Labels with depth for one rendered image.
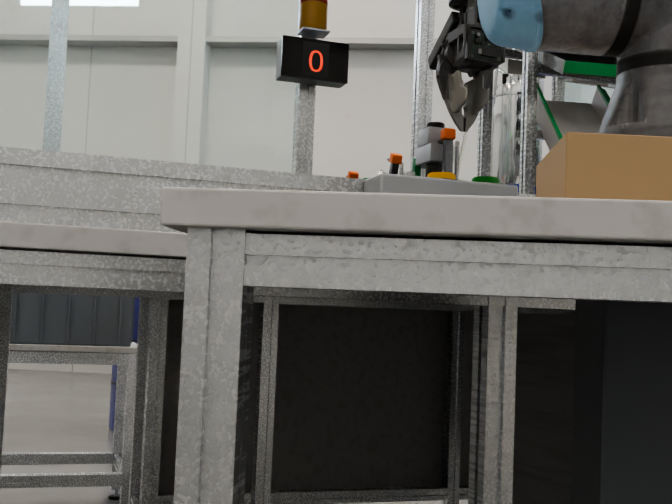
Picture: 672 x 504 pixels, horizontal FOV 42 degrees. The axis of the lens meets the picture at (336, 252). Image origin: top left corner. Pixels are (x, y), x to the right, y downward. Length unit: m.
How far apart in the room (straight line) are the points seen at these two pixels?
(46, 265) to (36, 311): 2.09
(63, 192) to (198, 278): 0.52
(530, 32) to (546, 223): 0.33
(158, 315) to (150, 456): 0.39
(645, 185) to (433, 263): 0.26
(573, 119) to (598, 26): 0.77
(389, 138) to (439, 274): 8.88
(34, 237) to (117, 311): 2.13
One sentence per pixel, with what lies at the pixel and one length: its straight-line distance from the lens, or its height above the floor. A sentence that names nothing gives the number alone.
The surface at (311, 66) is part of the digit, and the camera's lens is 1.56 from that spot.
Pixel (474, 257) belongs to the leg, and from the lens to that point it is 0.67.
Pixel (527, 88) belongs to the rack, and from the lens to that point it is 1.65.
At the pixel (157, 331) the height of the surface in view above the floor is 0.70.
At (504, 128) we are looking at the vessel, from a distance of 2.46.
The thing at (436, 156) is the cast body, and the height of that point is 1.03.
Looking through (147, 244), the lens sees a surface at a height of 0.84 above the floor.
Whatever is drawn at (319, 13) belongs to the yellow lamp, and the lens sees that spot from 1.59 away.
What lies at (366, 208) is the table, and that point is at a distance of 0.65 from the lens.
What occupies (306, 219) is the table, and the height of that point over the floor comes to 0.84.
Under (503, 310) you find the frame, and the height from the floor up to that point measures 0.78.
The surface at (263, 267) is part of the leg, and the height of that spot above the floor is 0.80.
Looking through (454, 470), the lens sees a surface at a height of 0.24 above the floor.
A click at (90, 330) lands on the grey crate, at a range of 3.21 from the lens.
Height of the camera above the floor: 0.77
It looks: 4 degrees up
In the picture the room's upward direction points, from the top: 2 degrees clockwise
